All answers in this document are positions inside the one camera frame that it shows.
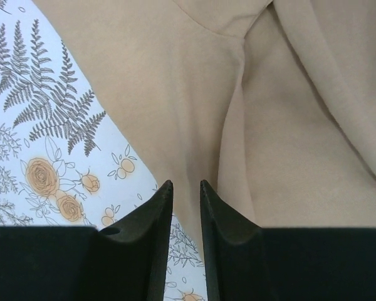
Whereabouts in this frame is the floral table cloth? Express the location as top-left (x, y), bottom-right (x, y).
top-left (0, 0), bottom-right (207, 301)

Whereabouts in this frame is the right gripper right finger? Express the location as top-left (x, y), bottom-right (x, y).
top-left (200, 181), bottom-right (376, 300)

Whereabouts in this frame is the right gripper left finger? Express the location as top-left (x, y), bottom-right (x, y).
top-left (0, 181), bottom-right (174, 300)

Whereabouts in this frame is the tan t shirt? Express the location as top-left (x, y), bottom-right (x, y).
top-left (33, 0), bottom-right (376, 230)

